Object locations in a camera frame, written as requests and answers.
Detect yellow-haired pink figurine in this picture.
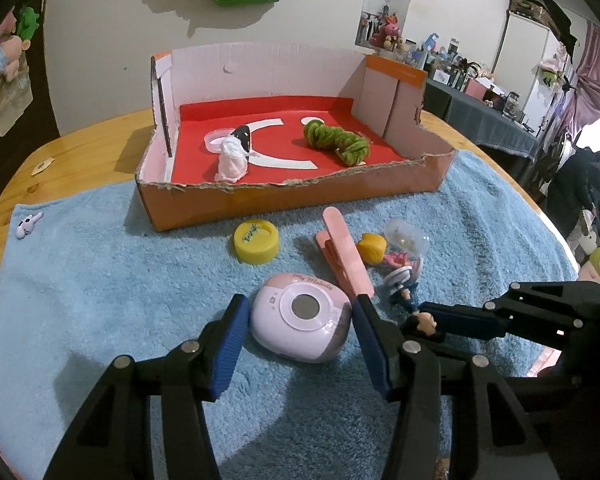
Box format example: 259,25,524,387
356,232,411,269

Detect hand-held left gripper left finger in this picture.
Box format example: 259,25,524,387
42,294,251,480

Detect black and white doll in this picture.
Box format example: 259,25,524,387
215,126,253,184

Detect row of cosmetic bottles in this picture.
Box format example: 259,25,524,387
405,32,536,126

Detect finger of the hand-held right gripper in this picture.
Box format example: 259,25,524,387
420,281,600,319
404,306,600,357

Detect black-haired blue figurine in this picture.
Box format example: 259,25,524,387
385,265,443,343

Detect dark brown door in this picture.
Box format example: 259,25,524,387
0,0,63,211

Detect yellow bottle cap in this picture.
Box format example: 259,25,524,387
232,220,281,265

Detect orange cardboard box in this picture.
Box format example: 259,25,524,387
135,42,455,233

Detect pink dragon plush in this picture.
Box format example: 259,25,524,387
370,15,406,51

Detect pink box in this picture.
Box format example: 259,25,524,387
462,77,503,103

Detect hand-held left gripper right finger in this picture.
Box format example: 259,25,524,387
351,294,563,480

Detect green plush toy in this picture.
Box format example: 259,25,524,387
17,6,40,41

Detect pink toy camera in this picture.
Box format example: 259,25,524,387
250,272,353,365

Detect desk with dark cloth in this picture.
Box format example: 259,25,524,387
420,77,543,166

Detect white cabinet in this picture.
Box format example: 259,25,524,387
500,0,556,126

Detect white bunny charm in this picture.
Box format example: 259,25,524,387
15,211,44,240

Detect pink plastic clip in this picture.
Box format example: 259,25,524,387
315,207,376,298

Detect pink curtain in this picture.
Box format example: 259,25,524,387
570,22,600,126

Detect clear plastic capsule half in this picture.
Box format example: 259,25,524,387
382,217,428,256
205,127,241,153

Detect black hanging clothes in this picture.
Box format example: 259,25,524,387
545,0,587,56

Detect light blue towel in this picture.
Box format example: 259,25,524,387
0,150,581,471

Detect pink pig plush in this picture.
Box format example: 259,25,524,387
0,35,31,78

